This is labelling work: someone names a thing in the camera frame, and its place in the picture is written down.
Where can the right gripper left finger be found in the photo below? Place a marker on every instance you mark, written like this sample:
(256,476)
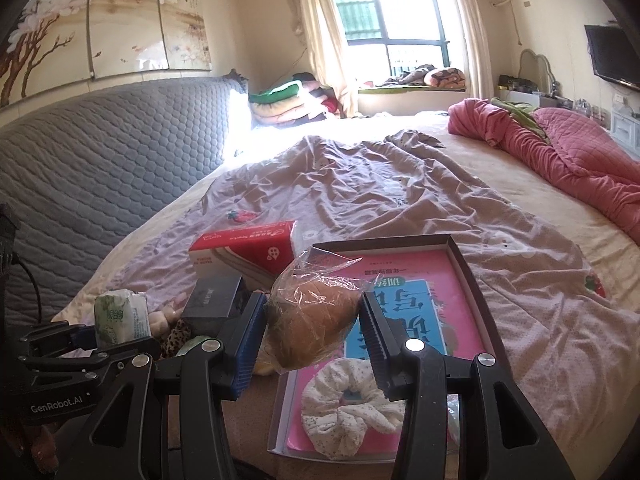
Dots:
(192,388)

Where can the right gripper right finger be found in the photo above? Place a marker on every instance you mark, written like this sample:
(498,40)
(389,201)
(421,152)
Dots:
(501,435)

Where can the green tissue pack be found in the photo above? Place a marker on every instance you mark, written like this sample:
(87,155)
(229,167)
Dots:
(120,316)

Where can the white floral scrunchie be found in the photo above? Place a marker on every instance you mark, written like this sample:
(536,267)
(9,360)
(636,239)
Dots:
(341,403)

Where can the orange sponge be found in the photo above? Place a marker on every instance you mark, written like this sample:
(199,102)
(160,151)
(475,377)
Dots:
(312,306)

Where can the cream plush bear toy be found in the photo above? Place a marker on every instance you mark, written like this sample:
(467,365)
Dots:
(161,320)

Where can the lilac wrinkled bed sheet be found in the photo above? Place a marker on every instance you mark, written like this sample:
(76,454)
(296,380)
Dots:
(574,353)

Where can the dark shallow tray box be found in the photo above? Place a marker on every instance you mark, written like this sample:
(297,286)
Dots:
(423,282)

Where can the dark blue square box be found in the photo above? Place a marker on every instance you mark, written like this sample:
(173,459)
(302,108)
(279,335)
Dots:
(213,301)

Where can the pink Chinese workbook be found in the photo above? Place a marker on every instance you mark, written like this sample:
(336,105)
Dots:
(332,411)

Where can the grey quilted headboard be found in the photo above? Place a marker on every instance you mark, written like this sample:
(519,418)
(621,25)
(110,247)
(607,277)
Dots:
(83,173)

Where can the red white tissue box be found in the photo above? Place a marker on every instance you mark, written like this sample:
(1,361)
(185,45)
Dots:
(259,253)

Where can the pink quilted comforter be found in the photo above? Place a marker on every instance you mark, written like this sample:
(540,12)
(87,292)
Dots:
(570,151)

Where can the white drawer cabinet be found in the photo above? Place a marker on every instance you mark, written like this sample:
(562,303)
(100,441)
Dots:
(625,131)

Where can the stack of folded blankets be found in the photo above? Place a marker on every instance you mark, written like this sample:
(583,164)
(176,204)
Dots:
(299,101)

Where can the bedding pile on windowsill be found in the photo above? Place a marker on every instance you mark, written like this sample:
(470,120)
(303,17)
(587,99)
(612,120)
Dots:
(427,75)

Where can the vanity mirror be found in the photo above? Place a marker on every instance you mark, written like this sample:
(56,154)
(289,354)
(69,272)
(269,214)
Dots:
(537,69)

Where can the cream window curtain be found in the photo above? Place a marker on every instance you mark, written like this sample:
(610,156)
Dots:
(327,47)

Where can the floral wall painting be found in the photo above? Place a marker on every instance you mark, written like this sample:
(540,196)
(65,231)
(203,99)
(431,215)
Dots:
(57,42)

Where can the black wall television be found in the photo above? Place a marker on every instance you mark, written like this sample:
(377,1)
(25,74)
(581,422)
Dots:
(612,56)

